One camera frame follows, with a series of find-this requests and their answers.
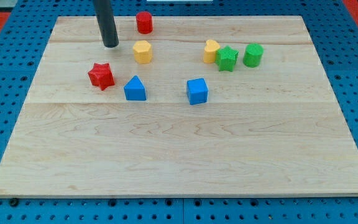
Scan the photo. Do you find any yellow heart block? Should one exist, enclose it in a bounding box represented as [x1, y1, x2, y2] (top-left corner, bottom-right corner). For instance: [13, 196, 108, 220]
[203, 39, 220, 63]

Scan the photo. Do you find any red star block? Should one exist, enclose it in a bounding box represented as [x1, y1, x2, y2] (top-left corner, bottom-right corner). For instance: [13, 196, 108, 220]
[88, 63, 115, 91]

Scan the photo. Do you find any yellow hexagon block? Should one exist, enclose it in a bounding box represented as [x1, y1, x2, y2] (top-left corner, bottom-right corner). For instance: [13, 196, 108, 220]
[132, 40, 153, 64]

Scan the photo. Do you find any blue cube block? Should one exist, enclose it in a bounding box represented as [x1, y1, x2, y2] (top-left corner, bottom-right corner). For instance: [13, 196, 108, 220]
[186, 78, 208, 105]

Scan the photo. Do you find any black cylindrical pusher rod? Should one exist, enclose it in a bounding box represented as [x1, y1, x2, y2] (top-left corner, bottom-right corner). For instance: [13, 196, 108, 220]
[93, 0, 119, 48]

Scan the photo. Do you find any green star block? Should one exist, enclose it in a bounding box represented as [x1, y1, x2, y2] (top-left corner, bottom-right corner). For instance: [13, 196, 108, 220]
[215, 45, 239, 72]

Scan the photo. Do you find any green cylinder block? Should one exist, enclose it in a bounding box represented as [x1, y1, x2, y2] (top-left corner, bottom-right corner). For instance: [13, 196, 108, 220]
[243, 43, 264, 68]

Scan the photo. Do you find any blue triangle block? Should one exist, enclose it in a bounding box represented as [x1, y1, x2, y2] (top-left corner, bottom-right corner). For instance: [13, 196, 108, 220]
[124, 75, 147, 101]

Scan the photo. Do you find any red cylinder block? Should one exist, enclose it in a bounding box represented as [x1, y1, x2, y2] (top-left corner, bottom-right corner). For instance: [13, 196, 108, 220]
[135, 11, 153, 34]

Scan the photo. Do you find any light wooden board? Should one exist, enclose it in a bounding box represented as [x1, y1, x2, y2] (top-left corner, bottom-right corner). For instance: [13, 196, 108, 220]
[0, 16, 358, 198]

